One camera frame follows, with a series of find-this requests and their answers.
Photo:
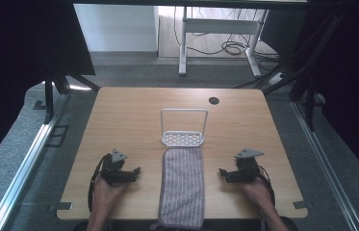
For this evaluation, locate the person's left hand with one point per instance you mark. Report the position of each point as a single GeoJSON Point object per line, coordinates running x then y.
{"type": "Point", "coordinates": [105, 194]}

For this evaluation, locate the aluminium rail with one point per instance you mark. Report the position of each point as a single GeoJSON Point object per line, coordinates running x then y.
{"type": "Point", "coordinates": [326, 166]}
{"type": "Point", "coordinates": [23, 170]}

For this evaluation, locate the black metal stand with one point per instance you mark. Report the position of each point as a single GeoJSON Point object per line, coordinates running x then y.
{"type": "Point", "coordinates": [299, 70]}
{"type": "Point", "coordinates": [55, 86]}

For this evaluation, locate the black curtain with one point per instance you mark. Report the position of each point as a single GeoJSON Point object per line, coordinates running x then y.
{"type": "Point", "coordinates": [350, 80]}
{"type": "Point", "coordinates": [13, 57]}

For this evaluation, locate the white towel rack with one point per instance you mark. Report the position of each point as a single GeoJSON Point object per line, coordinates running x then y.
{"type": "Point", "coordinates": [183, 139]}

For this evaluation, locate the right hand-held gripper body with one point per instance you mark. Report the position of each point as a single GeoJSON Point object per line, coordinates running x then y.
{"type": "Point", "coordinates": [246, 170]}

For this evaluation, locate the white power strip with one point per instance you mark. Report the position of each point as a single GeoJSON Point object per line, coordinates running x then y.
{"type": "Point", "coordinates": [277, 78]}

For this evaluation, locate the black tape strip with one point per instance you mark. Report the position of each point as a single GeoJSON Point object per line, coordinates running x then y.
{"type": "Point", "coordinates": [61, 206]}
{"type": "Point", "coordinates": [39, 105]}

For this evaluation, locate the white desk frame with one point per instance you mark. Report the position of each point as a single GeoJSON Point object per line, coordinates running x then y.
{"type": "Point", "coordinates": [218, 26]}

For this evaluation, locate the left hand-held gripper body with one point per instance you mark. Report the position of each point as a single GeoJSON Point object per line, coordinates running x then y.
{"type": "Point", "coordinates": [113, 170]}

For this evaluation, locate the grey striped towel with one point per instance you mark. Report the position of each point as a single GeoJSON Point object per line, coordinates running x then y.
{"type": "Point", "coordinates": [182, 189]}

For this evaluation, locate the person's right hand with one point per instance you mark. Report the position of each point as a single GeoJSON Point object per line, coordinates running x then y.
{"type": "Point", "coordinates": [260, 194]}

